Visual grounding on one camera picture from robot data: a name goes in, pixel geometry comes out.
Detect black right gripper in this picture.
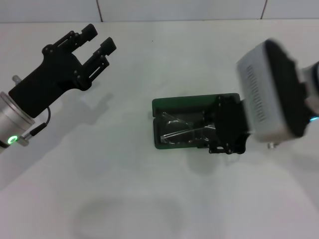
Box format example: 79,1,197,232
195,94,250,156

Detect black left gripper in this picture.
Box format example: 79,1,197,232
8,23,118,119

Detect clear white glasses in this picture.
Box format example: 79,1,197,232
159,112,216,145

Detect green glasses case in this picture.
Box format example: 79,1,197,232
151,92,241,150

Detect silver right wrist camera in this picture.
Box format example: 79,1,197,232
236,38,311,143

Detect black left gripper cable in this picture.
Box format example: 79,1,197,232
23,107,52,140

